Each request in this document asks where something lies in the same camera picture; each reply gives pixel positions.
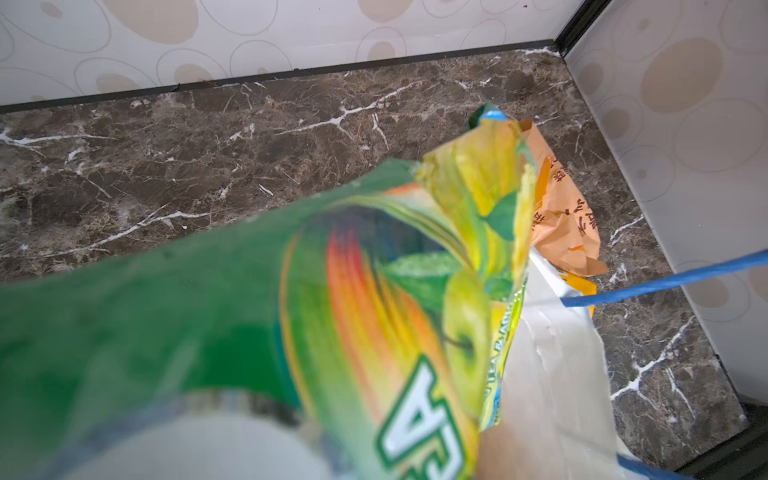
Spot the orange potato chips bag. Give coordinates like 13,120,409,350
520,119,608,278

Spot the blue checkered paper bag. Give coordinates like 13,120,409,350
473,248,768,480

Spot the yellow gummy candy bag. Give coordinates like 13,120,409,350
560,272,597,296

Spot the black frame post right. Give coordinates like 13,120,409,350
554,0,611,57

